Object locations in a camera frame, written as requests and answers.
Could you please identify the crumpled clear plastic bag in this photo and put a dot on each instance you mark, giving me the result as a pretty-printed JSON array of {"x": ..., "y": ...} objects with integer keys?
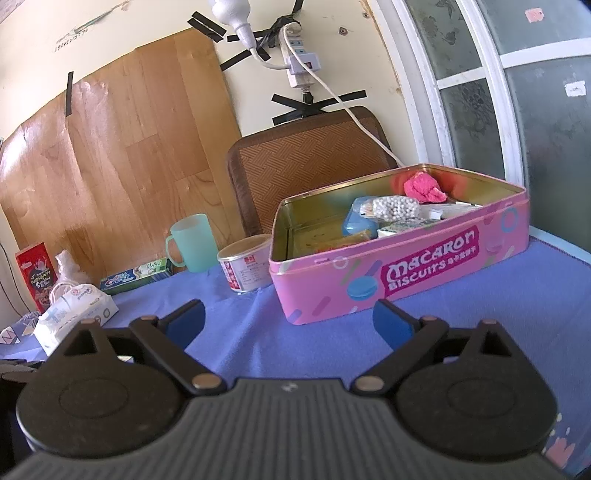
[{"x": 69, "y": 276}]

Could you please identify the pink fuzzy cloth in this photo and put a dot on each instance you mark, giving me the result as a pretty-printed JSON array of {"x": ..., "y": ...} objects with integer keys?
[{"x": 425, "y": 189}]

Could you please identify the wood-pattern wall sheet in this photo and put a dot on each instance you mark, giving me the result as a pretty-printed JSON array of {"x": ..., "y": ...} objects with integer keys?
[{"x": 103, "y": 171}]

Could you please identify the blue patterned tablecloth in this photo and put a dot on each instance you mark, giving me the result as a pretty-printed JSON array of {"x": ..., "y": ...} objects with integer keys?
[{"x": 299, "y": 422}]

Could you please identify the white power strip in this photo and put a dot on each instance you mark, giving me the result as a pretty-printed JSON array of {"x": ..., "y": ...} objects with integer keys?
[{"x": 299, "y": 61}]

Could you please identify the yellow snack packet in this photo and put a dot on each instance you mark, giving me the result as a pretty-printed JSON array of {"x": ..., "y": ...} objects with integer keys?
[{"x": 404, "y": 225}]

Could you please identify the red snack box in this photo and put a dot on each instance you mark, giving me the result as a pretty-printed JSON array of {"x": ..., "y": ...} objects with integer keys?
[{"x": 38, "y": 274}]

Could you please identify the white tissue pack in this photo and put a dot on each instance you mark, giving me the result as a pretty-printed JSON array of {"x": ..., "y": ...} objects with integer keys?
[{"x": 81, "y": 302}]

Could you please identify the bag of white beads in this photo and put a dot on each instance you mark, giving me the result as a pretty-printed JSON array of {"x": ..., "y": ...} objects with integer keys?
[{"x": 392, "y": 208}]

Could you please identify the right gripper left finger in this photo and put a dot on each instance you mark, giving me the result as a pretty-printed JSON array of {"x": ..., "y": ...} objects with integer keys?
[{"x": 163, "y": 342}]

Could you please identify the teal plastic mug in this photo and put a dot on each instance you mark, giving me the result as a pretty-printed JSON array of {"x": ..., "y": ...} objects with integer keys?
[{"x": 191, "y": 244}]

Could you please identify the brown woven chair back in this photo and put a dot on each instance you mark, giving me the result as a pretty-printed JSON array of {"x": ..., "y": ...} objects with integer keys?
[{"x": 300, "y": 156}]

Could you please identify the blue pencil case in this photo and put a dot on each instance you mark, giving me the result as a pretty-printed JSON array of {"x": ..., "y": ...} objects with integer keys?
[{"x": 356, "y": 223}]

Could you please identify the blue green toothpaste box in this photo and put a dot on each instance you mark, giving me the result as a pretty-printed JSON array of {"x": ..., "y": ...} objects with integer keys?
[{"x": 136, "y": 277}]

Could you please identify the pink macaron biscuit tin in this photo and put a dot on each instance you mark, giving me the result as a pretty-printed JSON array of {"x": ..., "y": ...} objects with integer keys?
[{"x": 320, "y": 275}]

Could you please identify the white framed frosted window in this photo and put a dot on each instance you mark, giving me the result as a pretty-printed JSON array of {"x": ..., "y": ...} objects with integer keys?
[{"x": 502, "y": 88}]

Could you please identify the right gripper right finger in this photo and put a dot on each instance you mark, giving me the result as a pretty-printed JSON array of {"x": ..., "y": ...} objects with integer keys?
[{"x": 414, "y": 343}]

